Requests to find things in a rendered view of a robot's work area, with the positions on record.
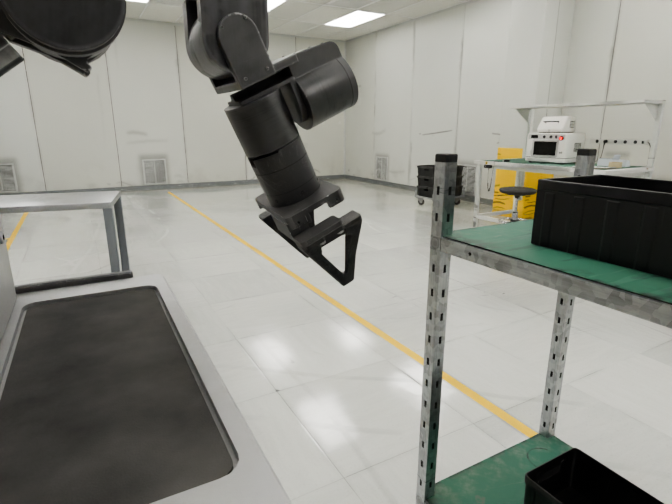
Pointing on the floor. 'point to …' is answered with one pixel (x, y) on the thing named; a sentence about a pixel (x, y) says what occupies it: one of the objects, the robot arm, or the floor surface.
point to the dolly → (433, 183)
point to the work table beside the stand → (79, 209)
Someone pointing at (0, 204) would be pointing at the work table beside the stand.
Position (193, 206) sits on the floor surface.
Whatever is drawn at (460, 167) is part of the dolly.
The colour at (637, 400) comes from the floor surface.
